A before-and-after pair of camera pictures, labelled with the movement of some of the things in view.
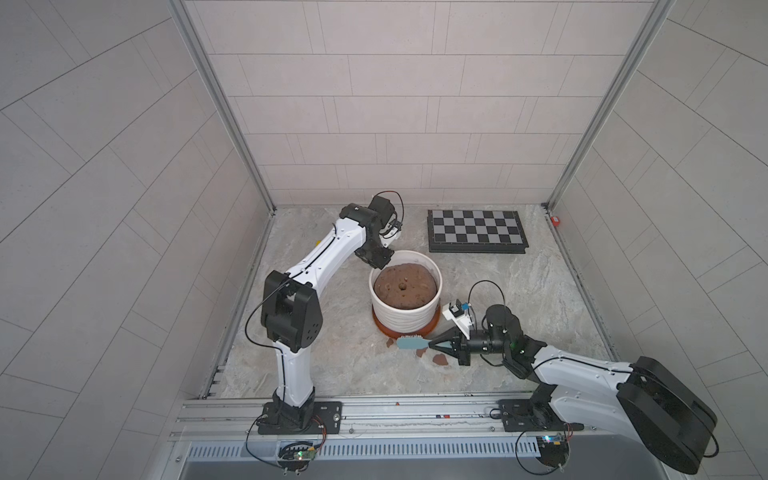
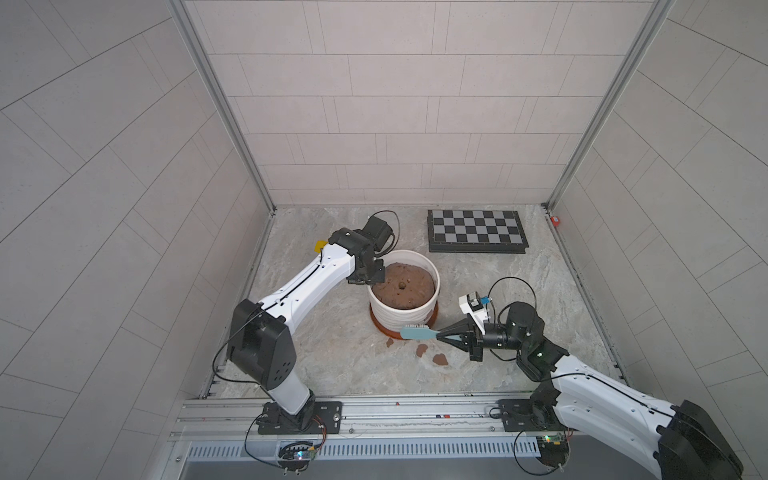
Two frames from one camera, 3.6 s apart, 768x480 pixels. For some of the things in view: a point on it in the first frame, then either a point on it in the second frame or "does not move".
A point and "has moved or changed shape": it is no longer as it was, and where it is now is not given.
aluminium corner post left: x=226 y=97 does not move
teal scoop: x=412 y=342 has moved or changed shape
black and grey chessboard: x=476 y=231 does not move
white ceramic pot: x=405 y=293 does not move
